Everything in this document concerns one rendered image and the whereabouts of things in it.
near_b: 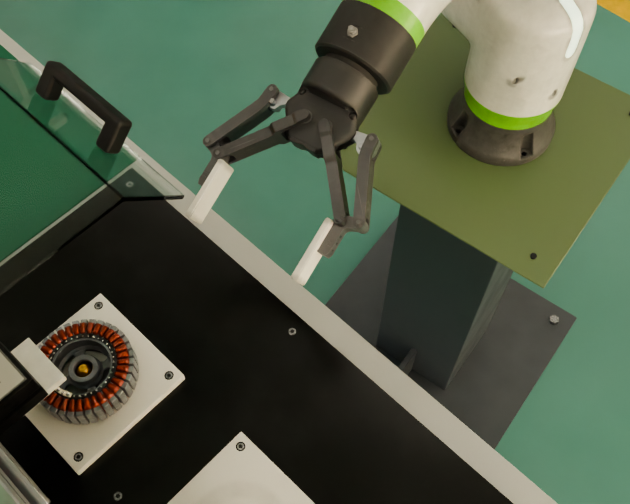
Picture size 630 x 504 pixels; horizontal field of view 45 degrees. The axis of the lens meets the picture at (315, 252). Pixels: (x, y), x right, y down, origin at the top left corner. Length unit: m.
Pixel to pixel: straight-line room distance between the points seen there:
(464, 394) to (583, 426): 0.26
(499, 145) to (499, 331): 0.79
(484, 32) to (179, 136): 1.25
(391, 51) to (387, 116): 0.32
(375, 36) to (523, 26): 0.20
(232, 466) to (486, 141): 0.54
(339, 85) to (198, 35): 1.56
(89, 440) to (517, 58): 0.64
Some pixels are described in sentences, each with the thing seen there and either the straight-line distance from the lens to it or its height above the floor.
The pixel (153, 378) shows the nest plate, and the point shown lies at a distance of 0.88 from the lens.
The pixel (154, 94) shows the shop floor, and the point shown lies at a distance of 2.19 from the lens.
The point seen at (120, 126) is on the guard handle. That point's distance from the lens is 0.71.
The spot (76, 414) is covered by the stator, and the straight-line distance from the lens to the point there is 0.85.
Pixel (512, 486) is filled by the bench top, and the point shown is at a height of 0.75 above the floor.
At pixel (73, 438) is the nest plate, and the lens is 0.88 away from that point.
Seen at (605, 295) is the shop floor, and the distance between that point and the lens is 1.91.
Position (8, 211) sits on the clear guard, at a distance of 0.68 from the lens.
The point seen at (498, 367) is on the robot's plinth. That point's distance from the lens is 1.74.
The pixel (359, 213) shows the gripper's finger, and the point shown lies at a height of 0.96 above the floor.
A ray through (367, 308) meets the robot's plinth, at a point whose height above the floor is 0.02.
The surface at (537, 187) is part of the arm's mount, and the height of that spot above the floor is 0.75.
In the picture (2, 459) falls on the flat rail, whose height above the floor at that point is 1.04.
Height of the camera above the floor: 1.59
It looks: 60 degrees down
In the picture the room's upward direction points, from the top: straight up
